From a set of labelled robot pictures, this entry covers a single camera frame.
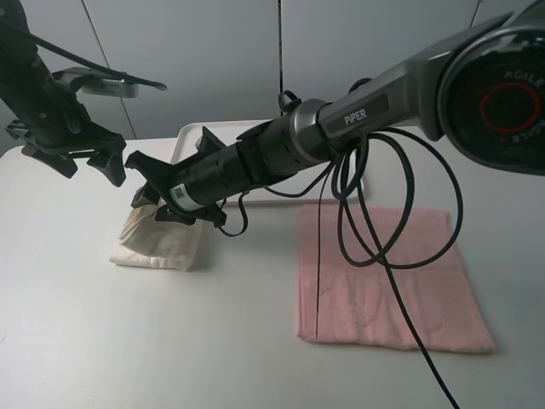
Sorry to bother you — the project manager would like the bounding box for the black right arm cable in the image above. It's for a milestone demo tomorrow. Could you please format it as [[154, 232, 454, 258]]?
[[276, 91, 465, 409]]

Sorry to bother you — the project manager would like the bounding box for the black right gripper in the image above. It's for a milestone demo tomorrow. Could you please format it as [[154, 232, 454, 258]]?
[[125, 127, 294, 224]]

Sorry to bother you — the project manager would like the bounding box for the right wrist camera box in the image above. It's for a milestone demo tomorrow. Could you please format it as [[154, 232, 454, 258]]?
[[197, 126, 227, 165]]

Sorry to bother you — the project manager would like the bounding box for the cream white towel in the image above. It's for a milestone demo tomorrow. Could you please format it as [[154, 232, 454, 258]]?
[[109, 205, 203, 271]]

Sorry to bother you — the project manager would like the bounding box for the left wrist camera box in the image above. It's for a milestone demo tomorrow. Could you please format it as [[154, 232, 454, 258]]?
[[53, 67, 139, 99]]

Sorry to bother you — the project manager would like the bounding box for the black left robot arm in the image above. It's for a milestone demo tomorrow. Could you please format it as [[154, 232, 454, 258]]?
[[1, 1, 126, 187]]

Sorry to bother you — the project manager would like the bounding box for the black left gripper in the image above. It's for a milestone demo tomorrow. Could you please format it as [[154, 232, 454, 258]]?
[[3, 72, 126, 187]]

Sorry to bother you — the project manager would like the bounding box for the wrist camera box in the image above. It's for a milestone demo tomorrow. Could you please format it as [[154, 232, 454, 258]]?
[[53, 67, 139, 99], [197, 126, 227, 165]]

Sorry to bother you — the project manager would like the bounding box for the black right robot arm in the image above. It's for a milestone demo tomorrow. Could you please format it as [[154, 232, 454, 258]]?
[[126, 1, 544, 225]]

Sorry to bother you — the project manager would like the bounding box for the white plastic tray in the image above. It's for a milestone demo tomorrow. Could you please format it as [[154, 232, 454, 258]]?
[[169, 121, 370, 208]]

